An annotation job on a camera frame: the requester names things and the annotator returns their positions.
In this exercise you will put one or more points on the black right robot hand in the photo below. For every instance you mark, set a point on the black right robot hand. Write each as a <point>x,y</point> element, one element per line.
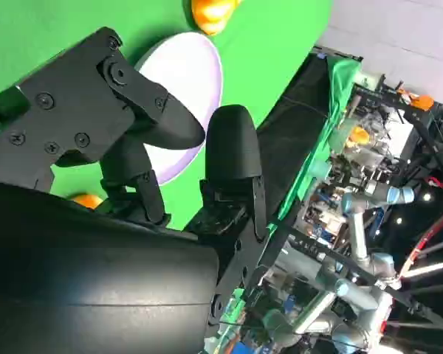
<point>77,265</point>

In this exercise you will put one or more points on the lilac plate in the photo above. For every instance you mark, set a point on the lilac plate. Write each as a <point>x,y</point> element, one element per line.
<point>192,73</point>

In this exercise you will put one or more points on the green cloth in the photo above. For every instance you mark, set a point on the green cloth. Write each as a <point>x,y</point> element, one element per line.
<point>40,22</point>

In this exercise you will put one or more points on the black table drape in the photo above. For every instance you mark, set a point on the black table drape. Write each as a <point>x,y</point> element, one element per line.
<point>291,129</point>

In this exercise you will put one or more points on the yellow workshop object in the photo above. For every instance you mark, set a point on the yellow workshop object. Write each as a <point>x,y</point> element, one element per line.
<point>360,136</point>

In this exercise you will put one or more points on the red hoop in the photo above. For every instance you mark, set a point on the red hoop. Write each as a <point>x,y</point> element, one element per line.
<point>420,245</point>

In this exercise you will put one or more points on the orange workshop part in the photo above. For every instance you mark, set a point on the orange workshop part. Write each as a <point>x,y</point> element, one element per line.
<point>422,102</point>

